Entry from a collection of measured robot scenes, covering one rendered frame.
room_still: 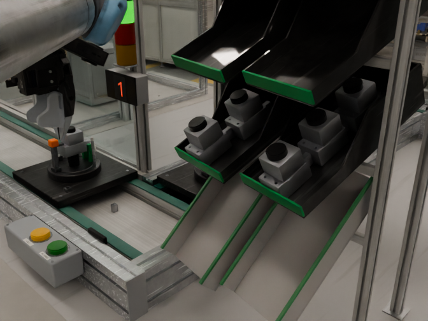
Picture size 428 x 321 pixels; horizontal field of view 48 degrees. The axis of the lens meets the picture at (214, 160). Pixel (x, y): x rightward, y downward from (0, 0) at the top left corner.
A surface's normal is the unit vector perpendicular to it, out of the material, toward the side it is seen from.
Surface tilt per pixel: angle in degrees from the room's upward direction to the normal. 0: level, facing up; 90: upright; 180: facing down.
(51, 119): 93
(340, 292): 0
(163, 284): 90
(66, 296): 0
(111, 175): 0
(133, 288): 90
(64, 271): 90
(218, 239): 45
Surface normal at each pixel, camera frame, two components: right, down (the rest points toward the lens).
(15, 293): 0.00, -0.91
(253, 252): 0.59, 0.33
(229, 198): -0.57, -0.47
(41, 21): 0.96, -0.20
